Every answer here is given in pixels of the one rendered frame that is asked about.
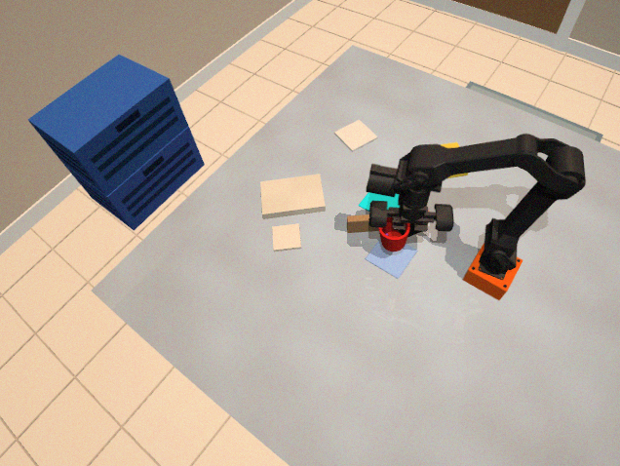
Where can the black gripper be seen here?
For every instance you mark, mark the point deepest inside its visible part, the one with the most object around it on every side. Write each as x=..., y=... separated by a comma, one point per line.
x=416, y=216

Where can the light brown wooden plank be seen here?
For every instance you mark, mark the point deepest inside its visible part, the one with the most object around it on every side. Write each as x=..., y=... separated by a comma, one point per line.
x=359, y=223

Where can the yellow rectangular block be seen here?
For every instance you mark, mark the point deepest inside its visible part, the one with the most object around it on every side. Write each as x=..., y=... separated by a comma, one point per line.
x=454, y=145

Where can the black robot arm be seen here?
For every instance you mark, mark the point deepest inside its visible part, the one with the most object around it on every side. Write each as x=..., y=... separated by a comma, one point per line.
x=426, y=166

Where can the beige flat square tile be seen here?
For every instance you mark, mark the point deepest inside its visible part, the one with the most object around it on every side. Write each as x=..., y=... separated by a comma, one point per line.
x=356, y=135

